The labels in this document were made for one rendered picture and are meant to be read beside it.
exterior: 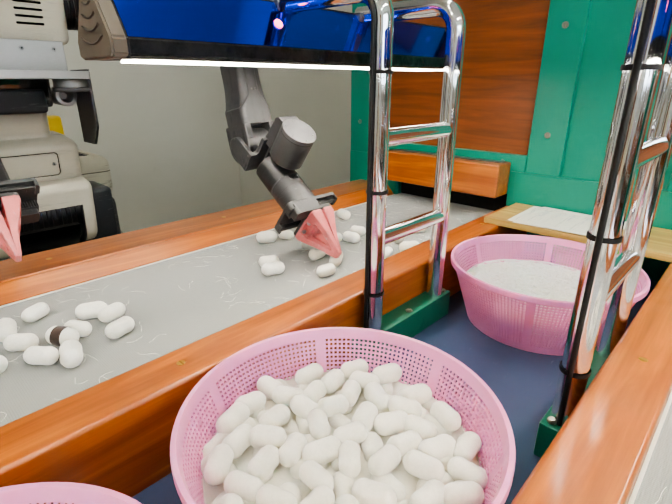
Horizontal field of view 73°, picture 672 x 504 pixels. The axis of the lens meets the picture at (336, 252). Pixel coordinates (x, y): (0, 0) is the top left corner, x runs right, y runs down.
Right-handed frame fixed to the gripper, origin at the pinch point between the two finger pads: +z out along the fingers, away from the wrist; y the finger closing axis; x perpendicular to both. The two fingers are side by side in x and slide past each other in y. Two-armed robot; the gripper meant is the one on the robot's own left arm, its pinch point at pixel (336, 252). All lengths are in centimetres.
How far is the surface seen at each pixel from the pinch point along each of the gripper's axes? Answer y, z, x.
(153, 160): 70, -160, 143
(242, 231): -0.9, -18.1, 16.0
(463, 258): 16.1, 12.1, -6.8
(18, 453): -46.0, 9.5, -6.6
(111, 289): -28.1, -12.5, 13.1
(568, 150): 48, 6, -21
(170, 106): 85, -178, 119
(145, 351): -32.0, 2.8, 1.6
